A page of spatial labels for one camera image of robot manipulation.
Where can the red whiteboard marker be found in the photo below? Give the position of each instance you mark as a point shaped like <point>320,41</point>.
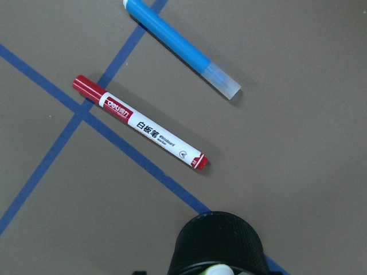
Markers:
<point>139,122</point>

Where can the blue highlighter pen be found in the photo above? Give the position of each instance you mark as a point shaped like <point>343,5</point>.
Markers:
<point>180,46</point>

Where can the black mesh pen holder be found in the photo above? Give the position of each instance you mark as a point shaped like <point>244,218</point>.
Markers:
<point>218,238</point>

